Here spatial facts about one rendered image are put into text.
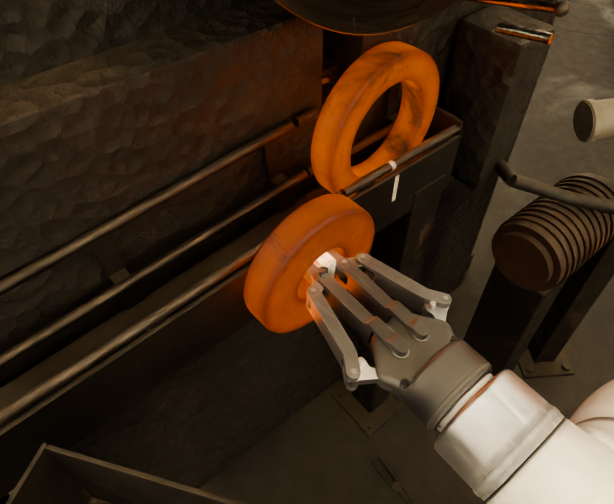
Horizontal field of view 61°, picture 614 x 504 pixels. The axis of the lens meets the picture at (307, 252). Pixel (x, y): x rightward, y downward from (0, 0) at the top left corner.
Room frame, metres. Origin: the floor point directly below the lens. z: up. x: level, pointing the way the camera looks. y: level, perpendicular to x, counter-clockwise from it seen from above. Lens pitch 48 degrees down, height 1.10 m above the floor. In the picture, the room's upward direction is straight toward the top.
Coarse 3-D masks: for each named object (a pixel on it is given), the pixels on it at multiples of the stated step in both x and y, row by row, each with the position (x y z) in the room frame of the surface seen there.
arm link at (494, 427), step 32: (480, 384) 0.19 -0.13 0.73; (512, 384) 0.19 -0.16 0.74; (448, 416) 0.17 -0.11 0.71; (480, 416) 0.16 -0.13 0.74; (512, 416) 0.16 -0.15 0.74; (544, 416) 0.16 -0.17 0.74; (448, 448) 0.15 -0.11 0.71; (480, 448) 0.14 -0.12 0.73; (512, 448) 0.14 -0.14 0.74; (480, 480) 0.13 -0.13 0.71
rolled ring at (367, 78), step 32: (352, 64) 0.49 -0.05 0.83; (384, 64) 0.48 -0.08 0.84; (416, 64) 0.51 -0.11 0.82; (352, 96) 0.45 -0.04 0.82; (416, 96) 0.54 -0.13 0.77; (320, 128) 0.45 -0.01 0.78; (352, 128) 0.45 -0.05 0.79; (416, 128) 0.53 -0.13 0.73; (320, 160) 0.44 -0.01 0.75; (384, 160) 0.51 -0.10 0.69
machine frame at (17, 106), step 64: (0, 0) 0.40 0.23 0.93; (64, 0) 0.43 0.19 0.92; (128, 0) 0.46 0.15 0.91; (192, 0) 0.50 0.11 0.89; (256, 0) 0.55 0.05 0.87; (0, 64) 0.39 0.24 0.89; (64, 64) 0.42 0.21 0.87; (128, 64) 0.42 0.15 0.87; (192, 64) 0.44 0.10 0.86; (256, 64) 0.48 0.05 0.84; (320, 64) 0.53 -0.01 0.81; (448, 64) 0.68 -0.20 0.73; (0, 128) 0.33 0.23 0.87; (64, 128) 0.36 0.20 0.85; (128, 128) 0.39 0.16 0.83; (192, 128) 0.43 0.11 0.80; (256, 128) 0.48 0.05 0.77; (0, 192) 0.32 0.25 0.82; (64, 192) 0.34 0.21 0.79; (128, 192) 0.38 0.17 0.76; (192, 192) 0.42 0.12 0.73; (256, 192) 0.47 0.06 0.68; (448, 192) 0.74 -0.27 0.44; (0, 256) 0.30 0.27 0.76; (128, 256) 0.36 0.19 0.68; (192, 256) 0.41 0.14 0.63; (448, 256) 0.79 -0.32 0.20; (0, 320) 0.28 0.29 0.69; (256, 320) 0.46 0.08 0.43; (0, 384) 0.26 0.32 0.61; (192, 384) 0.38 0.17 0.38; (256, 384) 0.45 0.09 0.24; (320, 384) 0.54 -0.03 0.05; (128, 448) 0.30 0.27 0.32; (192, 448) 0.35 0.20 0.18
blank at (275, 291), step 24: (288, 216) 0.34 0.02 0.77; (312, 216) 0.34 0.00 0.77; (336, 216) 0.34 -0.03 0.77; (360, 216) 0.36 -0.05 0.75; (288, 240) 0.32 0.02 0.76; (312, 240) 0.32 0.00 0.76; (336, 240) 0.34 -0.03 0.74; (360, 240) 0.37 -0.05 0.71; (264, 264) 0.30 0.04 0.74; (288, 264) 0.30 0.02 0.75; (264, 288) 0.29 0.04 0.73; (288, 288) 0.30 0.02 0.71; (264, 312) 0.28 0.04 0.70; (288, 312) 0.30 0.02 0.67
